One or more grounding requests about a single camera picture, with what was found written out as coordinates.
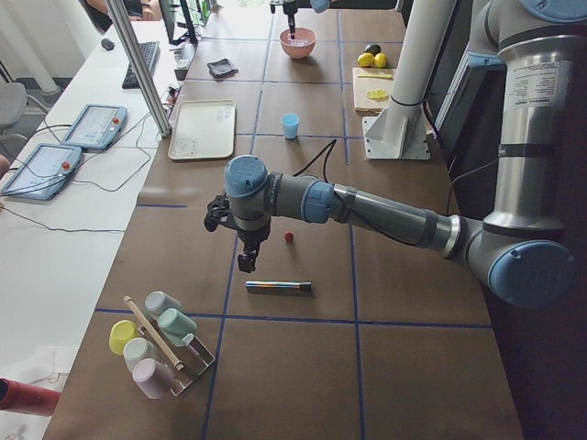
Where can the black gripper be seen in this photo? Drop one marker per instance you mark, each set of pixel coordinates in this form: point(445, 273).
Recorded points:
point(251, 237)
point(290, 9)

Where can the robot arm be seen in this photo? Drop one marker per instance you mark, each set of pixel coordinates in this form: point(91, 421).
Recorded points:
point(319, 6)
point(515, 250)

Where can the pink bowl of ice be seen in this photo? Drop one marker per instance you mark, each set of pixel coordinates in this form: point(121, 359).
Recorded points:
point(301, 45)

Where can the mint cup on rack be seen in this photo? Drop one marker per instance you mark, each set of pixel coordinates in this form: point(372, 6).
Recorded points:
point(176, 326)

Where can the grey-green cup on rack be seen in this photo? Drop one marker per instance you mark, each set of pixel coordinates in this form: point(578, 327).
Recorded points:
point(158, 302)

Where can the light blue plastic cup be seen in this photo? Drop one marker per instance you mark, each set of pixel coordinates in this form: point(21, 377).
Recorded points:
point(290, 124)

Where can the metal cup rack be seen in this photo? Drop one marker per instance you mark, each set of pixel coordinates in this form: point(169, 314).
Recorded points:
point(188, 363)

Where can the pale white cup on rack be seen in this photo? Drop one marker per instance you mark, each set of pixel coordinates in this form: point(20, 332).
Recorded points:
point(137, 349)

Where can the yellow cup on rack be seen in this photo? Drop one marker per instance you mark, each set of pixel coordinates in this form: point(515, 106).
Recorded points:
point(120, 334)

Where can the pink cup on rack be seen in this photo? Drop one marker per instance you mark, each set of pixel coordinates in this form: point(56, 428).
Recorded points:
point(153, 378)

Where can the steel muddler black tip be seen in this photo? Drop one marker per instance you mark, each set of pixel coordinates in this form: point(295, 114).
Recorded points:
point(278, 287)

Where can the yellow lemon near board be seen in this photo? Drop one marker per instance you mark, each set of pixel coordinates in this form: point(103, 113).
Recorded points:
point(365, 60)

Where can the grey folded cloth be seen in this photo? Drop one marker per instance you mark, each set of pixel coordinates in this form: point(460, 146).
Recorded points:
point(222, 69)

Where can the green lime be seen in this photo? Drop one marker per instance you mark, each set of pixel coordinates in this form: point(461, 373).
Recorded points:
point(373, 49)

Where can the yellow lemon far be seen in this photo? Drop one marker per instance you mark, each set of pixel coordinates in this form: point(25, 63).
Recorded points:
point(380, 60)

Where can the yellow plastic knife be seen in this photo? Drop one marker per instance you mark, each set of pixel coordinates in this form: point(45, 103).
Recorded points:
point(383, 76)

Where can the black monitor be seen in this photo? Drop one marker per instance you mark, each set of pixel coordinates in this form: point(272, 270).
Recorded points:
point(178, 22)

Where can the wooden cutting board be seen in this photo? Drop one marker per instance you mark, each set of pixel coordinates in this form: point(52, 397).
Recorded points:
point(362, 85)

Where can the lemon slices stack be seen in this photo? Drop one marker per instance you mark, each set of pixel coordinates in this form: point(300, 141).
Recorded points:
point(377, 95)

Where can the cream bear tray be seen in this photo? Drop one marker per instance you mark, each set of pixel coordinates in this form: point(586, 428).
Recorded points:
point(203, 130)

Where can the black computer mouse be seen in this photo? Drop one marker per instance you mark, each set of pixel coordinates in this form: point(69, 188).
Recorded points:
point(107, 44)

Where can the far blue teach pendant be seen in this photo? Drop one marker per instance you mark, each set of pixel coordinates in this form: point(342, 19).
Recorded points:
point(96, 127)

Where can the blue teach pendant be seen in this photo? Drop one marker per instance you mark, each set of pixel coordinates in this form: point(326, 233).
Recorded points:
point(44, 173)
point(96, 127)

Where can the near blue teach pendant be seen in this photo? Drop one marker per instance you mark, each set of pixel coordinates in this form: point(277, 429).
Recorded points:
point(44, 173)

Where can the red bottle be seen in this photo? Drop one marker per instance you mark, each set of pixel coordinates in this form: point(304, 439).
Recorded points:
point(18, 397)

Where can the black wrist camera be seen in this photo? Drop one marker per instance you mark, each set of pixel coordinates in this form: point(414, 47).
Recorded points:
point(218, 214)
point(274, 4)

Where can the aluminium frame post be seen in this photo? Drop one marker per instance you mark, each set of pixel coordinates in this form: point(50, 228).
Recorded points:
point(125, 31)

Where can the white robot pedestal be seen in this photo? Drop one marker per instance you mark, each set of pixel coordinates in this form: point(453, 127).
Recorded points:
point(399, 131)

